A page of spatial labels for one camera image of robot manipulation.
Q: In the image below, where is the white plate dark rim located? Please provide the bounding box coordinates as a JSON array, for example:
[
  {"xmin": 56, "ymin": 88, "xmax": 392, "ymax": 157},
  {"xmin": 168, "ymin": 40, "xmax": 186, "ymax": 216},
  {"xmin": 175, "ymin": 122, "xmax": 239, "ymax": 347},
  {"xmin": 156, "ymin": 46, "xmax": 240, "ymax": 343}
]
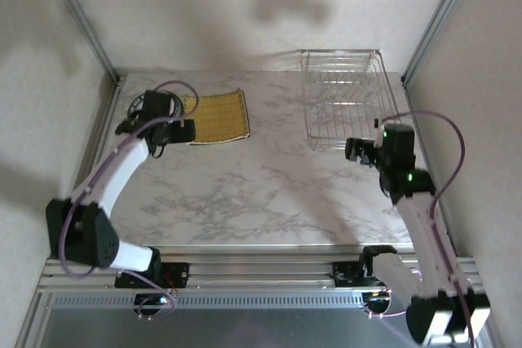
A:
[{"xmin": 126, "ymin": 90, "xmax": 187, "ymax": 119}]

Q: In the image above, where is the yellow woven bamboo plate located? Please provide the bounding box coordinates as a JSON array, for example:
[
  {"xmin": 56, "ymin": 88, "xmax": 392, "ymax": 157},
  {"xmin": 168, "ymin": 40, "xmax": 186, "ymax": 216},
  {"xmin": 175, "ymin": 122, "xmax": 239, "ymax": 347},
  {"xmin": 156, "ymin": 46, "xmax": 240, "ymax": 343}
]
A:
[{"xmin": 181, "ymin": 87, "xmax": 252, "ymax": 147}]

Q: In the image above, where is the circuit board with LED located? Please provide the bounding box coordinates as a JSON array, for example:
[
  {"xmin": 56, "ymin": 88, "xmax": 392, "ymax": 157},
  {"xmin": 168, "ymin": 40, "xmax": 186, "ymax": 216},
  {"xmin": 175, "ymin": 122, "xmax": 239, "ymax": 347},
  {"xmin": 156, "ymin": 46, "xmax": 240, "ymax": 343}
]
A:
[
  {"xmin": 361, "ymin": 290, "xmax": 392, "ymax": 309},
  {"xmin": 133, "ymin": 293, "xmax": 175, "ymax": 309}
]

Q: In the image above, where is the grey vented metal panel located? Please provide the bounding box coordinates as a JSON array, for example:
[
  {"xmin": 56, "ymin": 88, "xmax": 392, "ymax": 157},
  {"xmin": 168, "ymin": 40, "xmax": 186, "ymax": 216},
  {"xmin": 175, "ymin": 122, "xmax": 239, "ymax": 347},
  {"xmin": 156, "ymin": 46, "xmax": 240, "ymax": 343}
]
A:
[{"xmin": 15, "ymin": 290, "xmax": 493, "ymax": 348}]

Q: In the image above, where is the chrome wire dish rack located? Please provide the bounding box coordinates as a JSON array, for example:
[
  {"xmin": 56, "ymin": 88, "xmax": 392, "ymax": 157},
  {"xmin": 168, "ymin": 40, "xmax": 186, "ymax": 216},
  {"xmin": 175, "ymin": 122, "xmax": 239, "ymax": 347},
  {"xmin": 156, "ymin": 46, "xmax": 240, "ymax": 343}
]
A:
[{"xmin": 300, "ymin": 48, "xmax": 403, "ymax": 150}]

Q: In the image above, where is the aluminium side rail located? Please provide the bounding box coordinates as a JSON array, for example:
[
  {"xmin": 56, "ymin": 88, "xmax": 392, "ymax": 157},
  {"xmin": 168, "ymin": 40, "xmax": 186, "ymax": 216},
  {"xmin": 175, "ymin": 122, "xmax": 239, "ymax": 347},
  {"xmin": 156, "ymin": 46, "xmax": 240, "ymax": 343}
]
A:
[
  {"xmin": 60, "ymin": 73, "xmax": 128, "ymax": 259},
  {"xmin": 401, "ymin": 74, "xmax": 457, "ymax": 255}
]

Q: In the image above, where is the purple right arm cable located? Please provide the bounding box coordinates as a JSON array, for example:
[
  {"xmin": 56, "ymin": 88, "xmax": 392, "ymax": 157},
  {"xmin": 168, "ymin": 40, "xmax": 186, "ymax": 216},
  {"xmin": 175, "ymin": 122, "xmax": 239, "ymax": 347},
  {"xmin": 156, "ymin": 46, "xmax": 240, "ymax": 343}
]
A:
[{"xmin": 366, "ymin": 110, "xmax": 476, "ymax": 348}]

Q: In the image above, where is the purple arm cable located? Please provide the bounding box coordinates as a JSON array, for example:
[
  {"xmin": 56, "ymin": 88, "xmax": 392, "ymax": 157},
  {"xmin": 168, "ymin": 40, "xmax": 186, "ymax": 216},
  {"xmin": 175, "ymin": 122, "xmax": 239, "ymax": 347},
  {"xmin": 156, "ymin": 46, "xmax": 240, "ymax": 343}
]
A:
[
  {"xmin": 58, "ymin": 80, "xmax": 201, "ymax": 321},
  {"xmin": 366, "ymin": 110, "xmax": 476, "ymax": 348}
]

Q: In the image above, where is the aluminium frame post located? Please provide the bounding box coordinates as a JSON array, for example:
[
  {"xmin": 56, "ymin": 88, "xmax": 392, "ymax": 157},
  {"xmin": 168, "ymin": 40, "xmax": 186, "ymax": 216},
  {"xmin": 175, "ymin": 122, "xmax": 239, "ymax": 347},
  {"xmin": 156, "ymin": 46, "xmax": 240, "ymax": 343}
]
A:
[
  {"xmin": 401, "ymin": 0, "xmax": 484, "ymax": 86},
  {"xmin": 38, "ymin": 0, "xmax": 122, "ymax": 84}
]

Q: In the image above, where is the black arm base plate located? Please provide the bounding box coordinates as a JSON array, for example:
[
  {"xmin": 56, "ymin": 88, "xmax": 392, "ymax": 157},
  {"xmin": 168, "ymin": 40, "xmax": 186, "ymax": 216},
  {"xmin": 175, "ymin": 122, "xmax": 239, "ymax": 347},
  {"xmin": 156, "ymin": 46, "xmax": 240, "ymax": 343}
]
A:
[
  {"xmin": 114, "ymin": 261, "xmax": 191, "ymax": 289},
  {"xmin": 330, "ymin": 260, "xmax": 409, "ymax": 288}
]

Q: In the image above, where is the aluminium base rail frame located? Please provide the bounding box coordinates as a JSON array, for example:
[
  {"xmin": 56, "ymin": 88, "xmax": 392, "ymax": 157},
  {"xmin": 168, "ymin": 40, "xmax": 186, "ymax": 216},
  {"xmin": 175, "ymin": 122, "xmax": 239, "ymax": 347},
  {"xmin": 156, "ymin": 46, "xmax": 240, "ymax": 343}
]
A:
[{"xmin": 36, "ymin": 244, "xmax": 480, "ymax": 296}]

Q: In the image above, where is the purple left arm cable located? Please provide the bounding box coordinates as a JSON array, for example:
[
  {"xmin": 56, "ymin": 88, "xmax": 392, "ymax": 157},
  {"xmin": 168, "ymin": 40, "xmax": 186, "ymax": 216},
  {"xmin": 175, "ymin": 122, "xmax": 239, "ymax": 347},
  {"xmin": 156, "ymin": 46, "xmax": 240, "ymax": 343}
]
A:
[{"xmin": 58, "ymin": 80, "xmax": 201, "ymax": 321}]

